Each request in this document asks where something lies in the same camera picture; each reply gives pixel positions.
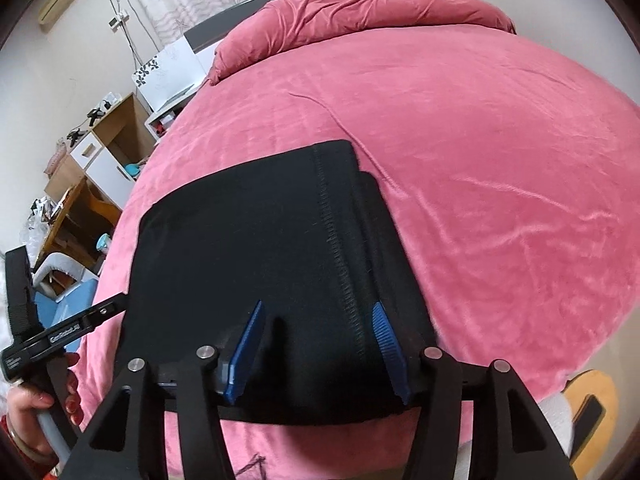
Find person's left hand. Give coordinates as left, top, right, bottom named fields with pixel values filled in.
left=5, top=352, right=82, bottom=461

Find white leaf-print bedside cabinet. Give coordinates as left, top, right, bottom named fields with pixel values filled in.
left=131, top=37, right=221, bottom=141

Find wooden table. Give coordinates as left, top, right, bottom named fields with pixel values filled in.
left=32, top=177, right=123, bottom=271

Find black pants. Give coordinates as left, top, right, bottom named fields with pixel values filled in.
left=122, top=139, right=436, bottom=426

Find white chair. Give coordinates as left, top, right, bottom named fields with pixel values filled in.
left=32, top=252, right=96, bottom=301

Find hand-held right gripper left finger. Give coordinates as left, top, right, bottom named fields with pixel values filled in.
left=70, top=300, right=266, bottom=480

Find wall power cable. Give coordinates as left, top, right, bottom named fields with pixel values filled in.
left=100, top=0, right=147, bottom=70

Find pink bed blanket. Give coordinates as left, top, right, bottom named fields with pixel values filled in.
left=67, top=30, right=640, bottom=480

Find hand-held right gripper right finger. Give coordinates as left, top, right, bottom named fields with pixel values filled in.
left=371, top=301, right=576, bottom=480

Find wooden cabinet with white drawers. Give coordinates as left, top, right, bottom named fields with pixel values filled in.
left=44, top=92, right=156, bottom=211

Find grey bed headboard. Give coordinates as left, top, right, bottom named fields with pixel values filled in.
left=184, top=0, right=431, bottom=56

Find pink rumpled duvet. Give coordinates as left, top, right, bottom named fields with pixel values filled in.
left=207, top=0, right=517, bottom=86

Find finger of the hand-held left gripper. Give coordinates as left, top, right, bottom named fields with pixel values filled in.
left=85, top=294, right=130, bottom=330

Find blue chair cushion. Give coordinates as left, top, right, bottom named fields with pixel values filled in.
left=30, top=280, right=98, bottom=356

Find wooden stool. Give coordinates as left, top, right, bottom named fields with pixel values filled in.
left=562, top=370, right=619, bottom=472

